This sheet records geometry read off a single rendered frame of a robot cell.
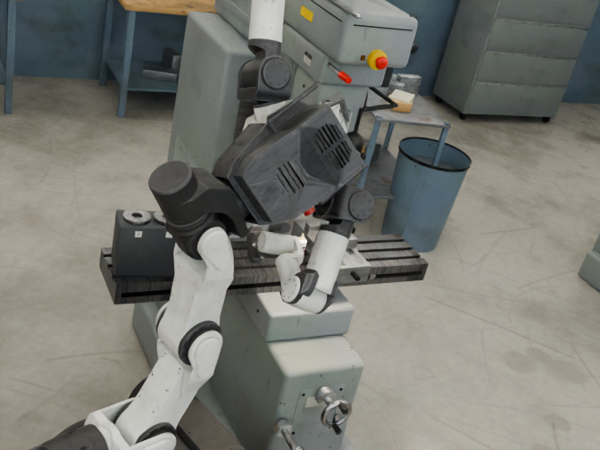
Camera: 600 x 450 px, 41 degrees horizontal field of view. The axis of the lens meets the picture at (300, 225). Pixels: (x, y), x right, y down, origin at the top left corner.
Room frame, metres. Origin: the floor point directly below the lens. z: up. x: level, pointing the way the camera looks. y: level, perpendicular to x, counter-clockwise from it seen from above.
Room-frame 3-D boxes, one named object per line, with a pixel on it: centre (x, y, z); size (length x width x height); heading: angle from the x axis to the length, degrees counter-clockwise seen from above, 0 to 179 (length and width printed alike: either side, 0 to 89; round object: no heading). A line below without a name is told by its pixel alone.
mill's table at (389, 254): (2.55, 0.06, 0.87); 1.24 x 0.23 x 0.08; 121
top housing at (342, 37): (2.60, 0.01, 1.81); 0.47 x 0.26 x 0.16; 31
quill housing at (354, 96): (2.59, 0.01, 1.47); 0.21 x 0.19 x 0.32; 121
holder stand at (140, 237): (2.28, 0.48, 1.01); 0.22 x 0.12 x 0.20; 114
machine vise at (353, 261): (2.63, -0.13, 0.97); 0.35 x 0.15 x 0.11; 33
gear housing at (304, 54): (2.62, 0.03, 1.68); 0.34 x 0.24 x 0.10; 31
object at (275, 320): (2.59, 0.01, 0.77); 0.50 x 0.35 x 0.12; 31
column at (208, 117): (3.12, 0.32, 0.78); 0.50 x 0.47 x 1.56; 31
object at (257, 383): (2.57, -0.01, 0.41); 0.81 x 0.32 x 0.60; 31
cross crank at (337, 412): (2.16, -0.25, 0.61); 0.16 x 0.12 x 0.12; 31
